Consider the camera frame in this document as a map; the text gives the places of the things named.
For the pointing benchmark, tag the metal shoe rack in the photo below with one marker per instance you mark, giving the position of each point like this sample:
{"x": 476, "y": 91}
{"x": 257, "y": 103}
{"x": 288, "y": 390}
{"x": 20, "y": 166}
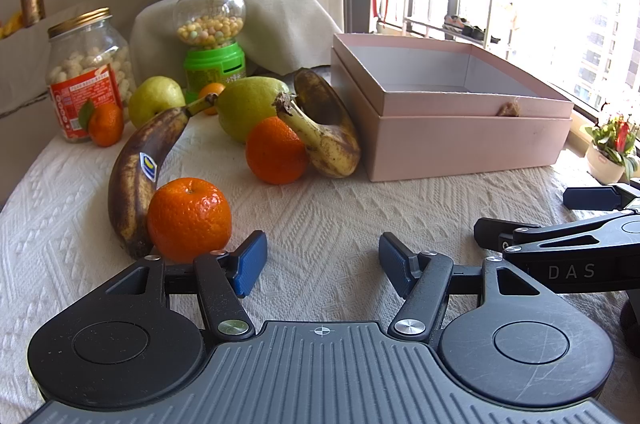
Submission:
{"x": 469, "y": 21}

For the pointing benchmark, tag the large green pear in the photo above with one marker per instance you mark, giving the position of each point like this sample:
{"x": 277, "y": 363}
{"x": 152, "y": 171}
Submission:
{"x": 246, "y": 102}

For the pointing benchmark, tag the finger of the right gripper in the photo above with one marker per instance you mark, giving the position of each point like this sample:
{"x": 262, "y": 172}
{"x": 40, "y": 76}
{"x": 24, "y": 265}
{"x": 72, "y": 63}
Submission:
{"x": 610, "y": 230}
{"x": 613, "y": 197}

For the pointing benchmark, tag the white textured tablecloth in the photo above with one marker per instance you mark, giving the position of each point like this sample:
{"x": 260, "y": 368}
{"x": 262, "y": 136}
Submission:
{"x": 57, "y": 243}

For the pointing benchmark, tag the brown banana with sticker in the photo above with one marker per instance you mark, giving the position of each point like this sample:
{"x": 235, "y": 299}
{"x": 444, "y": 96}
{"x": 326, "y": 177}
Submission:
{"x": 136, "y": 170}

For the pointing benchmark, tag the mandarin with green leaf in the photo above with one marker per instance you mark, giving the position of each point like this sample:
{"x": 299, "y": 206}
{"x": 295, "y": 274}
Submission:
{"x": 104, "y": 123}

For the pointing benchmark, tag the gold metal tin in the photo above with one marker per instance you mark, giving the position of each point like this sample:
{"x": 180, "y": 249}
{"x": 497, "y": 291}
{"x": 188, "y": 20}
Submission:
{"x": 33, "y": 11}

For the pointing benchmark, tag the yellow green pear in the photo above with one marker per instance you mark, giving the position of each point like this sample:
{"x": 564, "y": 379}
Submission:
{"x": 155, "y": 95}

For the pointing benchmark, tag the small orange kumquat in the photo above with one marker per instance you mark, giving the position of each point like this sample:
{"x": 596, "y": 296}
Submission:
{"x": 211, "y": 88}

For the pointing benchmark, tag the orange mandarin front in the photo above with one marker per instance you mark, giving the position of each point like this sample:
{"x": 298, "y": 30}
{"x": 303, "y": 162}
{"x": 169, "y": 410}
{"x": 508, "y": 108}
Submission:
{"x": 187, "y": 218}

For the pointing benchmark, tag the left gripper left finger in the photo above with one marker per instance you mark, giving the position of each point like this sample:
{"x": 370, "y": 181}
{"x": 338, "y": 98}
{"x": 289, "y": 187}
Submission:
{"x": 220, "y": 281}

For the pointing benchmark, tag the pink cardboard box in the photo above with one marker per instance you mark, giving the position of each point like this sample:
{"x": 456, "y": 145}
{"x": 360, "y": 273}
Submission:
{"x": 431, "y": 108}

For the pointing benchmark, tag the glass jar red label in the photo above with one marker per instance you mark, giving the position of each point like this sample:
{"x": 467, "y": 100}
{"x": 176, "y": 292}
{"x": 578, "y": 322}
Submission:
{"x": 89, "y": 64}

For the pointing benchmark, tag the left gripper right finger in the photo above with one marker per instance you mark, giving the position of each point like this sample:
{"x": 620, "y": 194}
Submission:
{"x": 424, "y": 281}

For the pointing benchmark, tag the orange mandarin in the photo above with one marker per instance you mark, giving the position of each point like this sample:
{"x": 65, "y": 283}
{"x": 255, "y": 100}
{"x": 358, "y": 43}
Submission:
{"x": 274, "y": 153}
{"x": 187, "y": 218}

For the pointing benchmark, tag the potted plant white pot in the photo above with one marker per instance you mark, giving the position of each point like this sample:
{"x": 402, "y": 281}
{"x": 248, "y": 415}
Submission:
{"x": 612, "y": 154}

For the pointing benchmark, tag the spotted ripe banana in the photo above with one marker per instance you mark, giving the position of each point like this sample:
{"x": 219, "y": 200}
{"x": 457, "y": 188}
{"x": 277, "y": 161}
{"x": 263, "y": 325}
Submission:
{"x": 317, "y": 115}

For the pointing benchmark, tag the green candy dispenser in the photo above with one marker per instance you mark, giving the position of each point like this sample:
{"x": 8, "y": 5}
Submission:
{"x": 209, "y": 28}

